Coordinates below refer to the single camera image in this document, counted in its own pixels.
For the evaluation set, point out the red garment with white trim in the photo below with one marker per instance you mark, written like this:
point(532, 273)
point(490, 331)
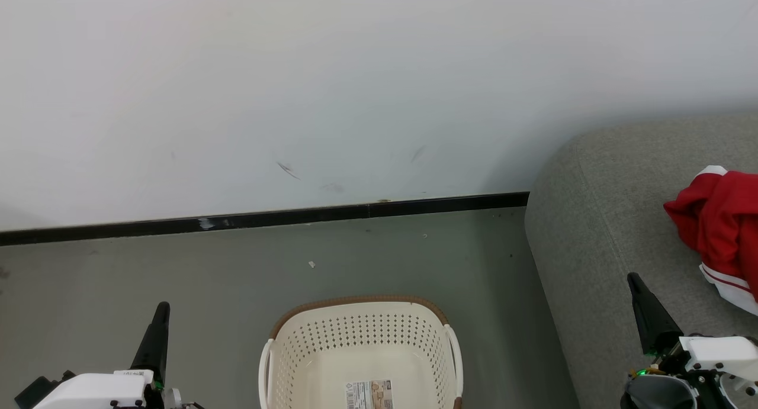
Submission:
point(693, 213)

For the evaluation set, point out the black wall baseboard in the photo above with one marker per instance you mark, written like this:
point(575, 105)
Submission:
point(237, 221)

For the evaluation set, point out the paper label sticker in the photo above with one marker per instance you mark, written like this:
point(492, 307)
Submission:
point(370, 395)

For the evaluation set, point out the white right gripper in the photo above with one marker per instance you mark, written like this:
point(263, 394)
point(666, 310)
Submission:
point(719, 354)

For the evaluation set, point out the grey fabric sofa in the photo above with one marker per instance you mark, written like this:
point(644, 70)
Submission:
point(622, 219)

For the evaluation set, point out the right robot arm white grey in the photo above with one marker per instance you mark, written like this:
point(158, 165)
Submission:
point(654, 394)

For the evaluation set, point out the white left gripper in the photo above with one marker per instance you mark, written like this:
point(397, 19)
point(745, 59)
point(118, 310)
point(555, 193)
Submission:
point(95, 392)

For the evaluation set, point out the cream perforated plastic laundry basket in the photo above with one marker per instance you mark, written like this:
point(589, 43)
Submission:
point(355, 326)

